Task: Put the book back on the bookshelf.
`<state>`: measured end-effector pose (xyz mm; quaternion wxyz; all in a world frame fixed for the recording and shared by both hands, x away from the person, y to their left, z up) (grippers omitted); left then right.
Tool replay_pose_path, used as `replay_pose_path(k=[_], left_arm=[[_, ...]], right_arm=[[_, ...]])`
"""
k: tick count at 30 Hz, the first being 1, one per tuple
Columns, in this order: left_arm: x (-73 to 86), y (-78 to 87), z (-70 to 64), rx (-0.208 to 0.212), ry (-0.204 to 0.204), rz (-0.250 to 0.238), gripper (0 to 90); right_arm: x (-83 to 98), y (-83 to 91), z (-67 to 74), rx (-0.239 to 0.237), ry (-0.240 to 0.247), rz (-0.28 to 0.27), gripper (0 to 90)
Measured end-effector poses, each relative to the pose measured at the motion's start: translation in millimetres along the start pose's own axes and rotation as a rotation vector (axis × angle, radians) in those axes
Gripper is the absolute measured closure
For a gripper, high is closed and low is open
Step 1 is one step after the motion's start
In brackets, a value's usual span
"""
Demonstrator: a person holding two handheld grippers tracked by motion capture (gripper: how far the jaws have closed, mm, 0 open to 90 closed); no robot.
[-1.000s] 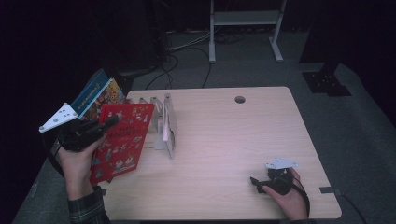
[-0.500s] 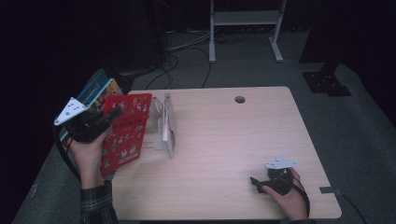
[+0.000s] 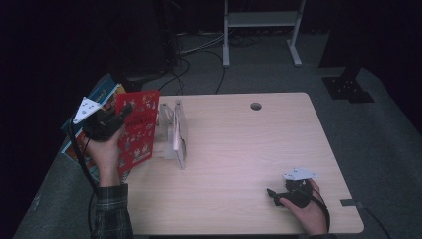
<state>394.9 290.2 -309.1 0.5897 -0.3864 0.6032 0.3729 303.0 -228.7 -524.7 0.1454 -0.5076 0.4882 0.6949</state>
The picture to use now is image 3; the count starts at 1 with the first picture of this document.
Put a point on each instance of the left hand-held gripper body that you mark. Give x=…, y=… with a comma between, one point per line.
x=103, y=124

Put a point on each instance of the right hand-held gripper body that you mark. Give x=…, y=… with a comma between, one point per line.
x=298, y=194

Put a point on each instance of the blue monster picture book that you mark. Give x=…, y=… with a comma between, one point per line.
x=99, y=93

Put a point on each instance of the red picture book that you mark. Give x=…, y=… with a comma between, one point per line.
x=141, y=139

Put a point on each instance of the colourful monsters picture book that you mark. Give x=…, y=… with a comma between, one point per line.
x=74, y=149

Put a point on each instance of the white expandable book stand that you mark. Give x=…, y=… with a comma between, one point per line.
x=180, y=139

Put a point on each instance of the person's right hand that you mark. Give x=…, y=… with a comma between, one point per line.
x=312, y=217

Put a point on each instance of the person's left hand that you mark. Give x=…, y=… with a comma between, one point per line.
x=106, y=159

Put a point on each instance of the black tape strip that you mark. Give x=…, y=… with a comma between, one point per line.
x=351, y=202

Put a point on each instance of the white metal stand frame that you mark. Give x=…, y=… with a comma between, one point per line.
x=262, y=19

